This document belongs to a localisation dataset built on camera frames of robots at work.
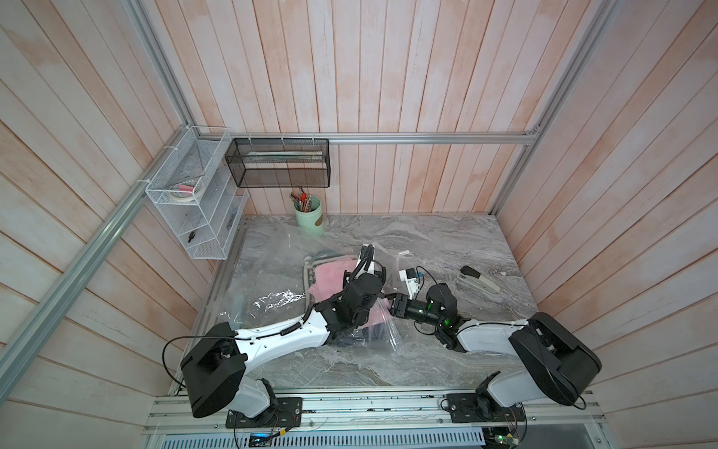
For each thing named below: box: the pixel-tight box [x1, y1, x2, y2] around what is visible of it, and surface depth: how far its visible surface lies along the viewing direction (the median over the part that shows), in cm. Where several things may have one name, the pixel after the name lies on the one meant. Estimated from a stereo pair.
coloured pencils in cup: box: [288, 186, 312, 213], surface depth 100 cm
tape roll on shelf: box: [168, 181, 203, 203], surface depth 75 cm
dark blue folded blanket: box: [333, 326, 374, 348], surface depth 80 cm
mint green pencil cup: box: [292, 195, 325, 237], surface depth 106 cm
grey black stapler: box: [457, 265, 502, 295], surface depth 98 cm
